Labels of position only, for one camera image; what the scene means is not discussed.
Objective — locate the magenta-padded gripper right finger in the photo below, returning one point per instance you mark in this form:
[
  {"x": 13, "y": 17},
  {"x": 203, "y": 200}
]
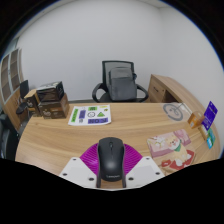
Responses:
[{"x": 141, "y": 168}]

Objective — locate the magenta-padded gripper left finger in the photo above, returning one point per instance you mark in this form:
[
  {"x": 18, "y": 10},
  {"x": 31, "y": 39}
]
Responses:
[{"x": 81, "y": 168}]

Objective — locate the black computer mouse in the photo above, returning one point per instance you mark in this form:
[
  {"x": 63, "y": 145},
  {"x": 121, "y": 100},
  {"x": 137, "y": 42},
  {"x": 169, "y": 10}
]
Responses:
[{"x": 111, "y": 160}]

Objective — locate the cartoon print mouse pad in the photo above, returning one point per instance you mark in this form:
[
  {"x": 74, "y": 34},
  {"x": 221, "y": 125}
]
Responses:
[{"x": 170, "y": 148}]

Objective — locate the printed sheet with coloured shapes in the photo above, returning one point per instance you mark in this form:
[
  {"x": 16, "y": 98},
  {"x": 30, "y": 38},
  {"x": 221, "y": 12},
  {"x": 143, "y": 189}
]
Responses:
[{"x": 89, "y": 115}]

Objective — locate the round grey disc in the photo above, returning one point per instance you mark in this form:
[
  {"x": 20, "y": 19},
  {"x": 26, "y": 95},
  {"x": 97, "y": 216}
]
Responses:
[{"x": 173, "y": 111}]

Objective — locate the small beige box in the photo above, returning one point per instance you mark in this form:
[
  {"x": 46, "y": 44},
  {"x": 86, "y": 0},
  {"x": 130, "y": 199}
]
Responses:
[{"x": 203, "y": 131}]

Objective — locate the orange-brown small box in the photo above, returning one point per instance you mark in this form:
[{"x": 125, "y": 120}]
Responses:
[{"x": 195, "y": 120}]

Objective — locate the dark bulky chair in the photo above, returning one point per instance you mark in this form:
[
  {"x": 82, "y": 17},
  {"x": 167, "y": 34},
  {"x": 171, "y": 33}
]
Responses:
[{"x": 7, "y": 136}]

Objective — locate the small brown cardboard box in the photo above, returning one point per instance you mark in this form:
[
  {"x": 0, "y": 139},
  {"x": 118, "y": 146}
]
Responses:
[{"x": 31, "y": 103}]

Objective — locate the black box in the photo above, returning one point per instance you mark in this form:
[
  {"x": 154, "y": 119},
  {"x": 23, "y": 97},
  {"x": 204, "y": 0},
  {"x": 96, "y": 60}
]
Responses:
[{"x": 50, "y": 91}]

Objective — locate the wooden side desk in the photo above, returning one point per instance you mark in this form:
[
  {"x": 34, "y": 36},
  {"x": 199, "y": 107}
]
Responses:
[{"x": 166, "y": 88}]

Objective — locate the purple card package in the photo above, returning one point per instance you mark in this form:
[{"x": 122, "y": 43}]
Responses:
[{"x": 210, "y": 115}]

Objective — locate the grey backpack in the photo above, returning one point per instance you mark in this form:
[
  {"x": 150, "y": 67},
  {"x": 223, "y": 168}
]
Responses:
[{"x": 122, "y": 83}]

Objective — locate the slim black swivel chair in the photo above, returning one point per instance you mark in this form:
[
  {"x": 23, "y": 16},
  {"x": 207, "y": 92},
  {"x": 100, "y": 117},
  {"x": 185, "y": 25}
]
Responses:
[{"x": 23, "y": 88}]

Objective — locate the black mesh office chair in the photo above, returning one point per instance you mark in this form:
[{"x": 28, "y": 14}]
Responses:
[{"x": 105, "y": 70}]

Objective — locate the wooden shelf unit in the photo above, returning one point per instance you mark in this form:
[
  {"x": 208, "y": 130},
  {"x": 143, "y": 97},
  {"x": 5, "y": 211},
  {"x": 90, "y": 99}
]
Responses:
[{"x": 9, "y": 76}]

